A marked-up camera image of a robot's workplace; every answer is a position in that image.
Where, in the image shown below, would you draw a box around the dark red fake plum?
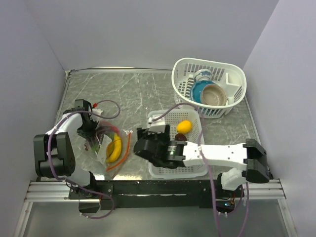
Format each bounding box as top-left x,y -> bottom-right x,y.
174,133 -> 187,141

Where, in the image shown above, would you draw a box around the clear zip top bag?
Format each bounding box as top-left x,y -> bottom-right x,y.
87,120 -> 133,175

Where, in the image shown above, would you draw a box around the yellow fake banana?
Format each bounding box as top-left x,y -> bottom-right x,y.
106,133 -> 122,163

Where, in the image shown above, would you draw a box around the white perforated rectangular basket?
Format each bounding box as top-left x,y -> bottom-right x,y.
148,109 -> 207,179

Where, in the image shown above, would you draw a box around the yellow fake lemon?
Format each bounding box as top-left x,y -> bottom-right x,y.
177,120 -> 193,134

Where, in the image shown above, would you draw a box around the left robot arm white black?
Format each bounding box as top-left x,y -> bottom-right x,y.
33,99 -> 98,198

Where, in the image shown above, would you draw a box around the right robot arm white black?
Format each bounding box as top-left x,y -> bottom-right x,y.
133,125 -> 270,197

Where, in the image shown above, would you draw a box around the purple fake grapes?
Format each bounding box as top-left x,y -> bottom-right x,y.
84,126 -> 107,154

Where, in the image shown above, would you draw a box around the red fake pepper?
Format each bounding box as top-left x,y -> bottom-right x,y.
99,121 -> 120,135

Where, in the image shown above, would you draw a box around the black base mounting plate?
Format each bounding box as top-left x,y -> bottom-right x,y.
67,180 -> 213,214

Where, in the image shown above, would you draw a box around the teal bowl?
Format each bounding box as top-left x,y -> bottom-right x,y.
190,80 -> 214,104

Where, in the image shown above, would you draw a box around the beige bowl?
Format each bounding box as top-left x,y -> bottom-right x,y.
200,84 -> 227,106

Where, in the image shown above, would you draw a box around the white oval dish rack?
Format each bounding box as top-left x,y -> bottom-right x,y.
171,58 -> 247,119

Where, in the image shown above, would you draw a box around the blue white porcelain cup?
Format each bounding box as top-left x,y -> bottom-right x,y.
193,69 -> 213,82

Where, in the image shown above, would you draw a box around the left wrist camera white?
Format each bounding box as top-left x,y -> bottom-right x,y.
90,108 -> 104,121

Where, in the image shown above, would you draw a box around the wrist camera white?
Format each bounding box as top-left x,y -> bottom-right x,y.
148,116 -> 166,133
90,108 -> 104,121

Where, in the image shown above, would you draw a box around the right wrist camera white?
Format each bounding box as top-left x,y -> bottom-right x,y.
148,116 -> 166,133

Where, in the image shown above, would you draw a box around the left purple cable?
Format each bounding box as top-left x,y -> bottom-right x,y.
48,99 -> 121,220

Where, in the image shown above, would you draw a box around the aluminium frame rail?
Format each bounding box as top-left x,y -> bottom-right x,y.
24,180 -> 286,202

